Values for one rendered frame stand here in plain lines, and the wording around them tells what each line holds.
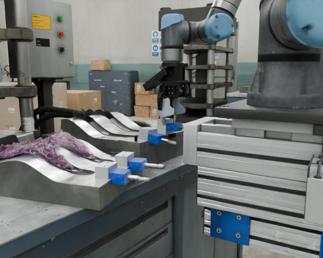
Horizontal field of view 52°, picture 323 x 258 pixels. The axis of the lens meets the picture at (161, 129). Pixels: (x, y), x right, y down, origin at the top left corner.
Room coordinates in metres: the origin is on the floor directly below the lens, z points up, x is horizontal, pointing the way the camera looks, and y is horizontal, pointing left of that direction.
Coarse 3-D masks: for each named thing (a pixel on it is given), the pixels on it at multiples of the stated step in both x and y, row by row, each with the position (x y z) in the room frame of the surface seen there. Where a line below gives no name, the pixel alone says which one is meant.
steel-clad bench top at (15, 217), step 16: (176, 160) 1.10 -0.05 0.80; (144, 176) 0.93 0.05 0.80; (0, 208) 0.70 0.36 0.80; (16, 208) 0.70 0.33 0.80; (32, 208) 0.70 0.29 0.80; (48, 208) 0.70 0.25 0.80; (64, 208) 0.70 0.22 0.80; (80, 208) 0.70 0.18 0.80; (0, 224) 0.62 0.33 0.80; (16, 224) 0.62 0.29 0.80; (32, 224) 0.62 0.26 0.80; (48, 224) 0.62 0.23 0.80; (0, 240) 0.56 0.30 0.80
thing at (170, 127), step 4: (160, 120) 1.12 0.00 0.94; (168, 120) 1.12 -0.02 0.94; (172, 120) 1.14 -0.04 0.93; (160, 124) 1.12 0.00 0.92; (168, 124) 1.11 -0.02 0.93; (172, 124) 1.10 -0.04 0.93; (176, 124) 1.09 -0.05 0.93; (180, 124) 1.11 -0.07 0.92; (160, 128) 1.12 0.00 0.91; (164, 128) 1.11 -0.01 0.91; (168, 128) 1.10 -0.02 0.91; (172, 128) 1.09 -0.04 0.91; (176, 128) 1.09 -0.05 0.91; (180, 128) 1.10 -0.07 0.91; (160, 132) 1.12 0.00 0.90; (164, 132) 1.11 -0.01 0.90; (168, 132) 1.12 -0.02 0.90; (172, 132) 1.14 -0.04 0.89
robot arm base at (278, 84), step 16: (272, 64) 0.63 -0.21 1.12; (288, 64) 0.61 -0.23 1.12; (304, 64) 0.61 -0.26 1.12; (256, 80) 0.66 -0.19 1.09; (272, 80) 0.62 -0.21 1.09; (288, 80) 0.60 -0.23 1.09; (304, 80) 0.60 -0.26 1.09; (320, 80) 0.62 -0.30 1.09; (256, 96) 0.63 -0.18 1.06; (272, 96) 0.61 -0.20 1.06; (288, 96) 0.59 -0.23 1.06; (304, 96) 0.59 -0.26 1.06; (320, 96) 0.60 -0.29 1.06
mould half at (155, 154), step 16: (112, 112) 1.37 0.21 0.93; (64, 128) 1.18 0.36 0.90; (80, 128) 1.13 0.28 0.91; (112, 128) 1.21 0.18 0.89; (96, 144) 1.09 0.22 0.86; (112, 144) 1.04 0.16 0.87; (128, 144) 1.00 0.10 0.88; (144, 144) 0.99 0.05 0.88; (160, 144) 1.07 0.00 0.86; (176, 144) 1.15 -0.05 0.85; (160, 160) 1.07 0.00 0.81
